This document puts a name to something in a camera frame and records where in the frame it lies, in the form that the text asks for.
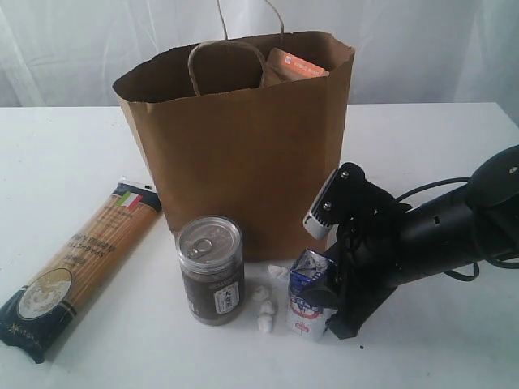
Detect blue white milk carton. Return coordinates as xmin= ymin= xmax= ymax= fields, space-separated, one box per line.
xmin=286 ymin=249 xmax=337 ymax=342

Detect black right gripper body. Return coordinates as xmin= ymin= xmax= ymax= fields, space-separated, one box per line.
xmin=327 ymin=184 xmax=402 ymax=340

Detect large brown paper bag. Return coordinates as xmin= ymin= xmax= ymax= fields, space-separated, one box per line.
xmin=112 ymin=0 xmax=356 ymax=263

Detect brown kraft pouch orange label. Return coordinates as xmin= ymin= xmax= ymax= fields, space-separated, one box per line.
xmin=262 ymin=48 xmax=329 ymax=87

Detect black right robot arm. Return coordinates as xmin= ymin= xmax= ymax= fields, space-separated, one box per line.
xmin=302 ymin=146 xmax=518 ymax=339

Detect spaghetti packet dark blue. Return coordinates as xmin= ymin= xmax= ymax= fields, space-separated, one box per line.
xmin=1 ymin=181 xmax=161 ymax=364

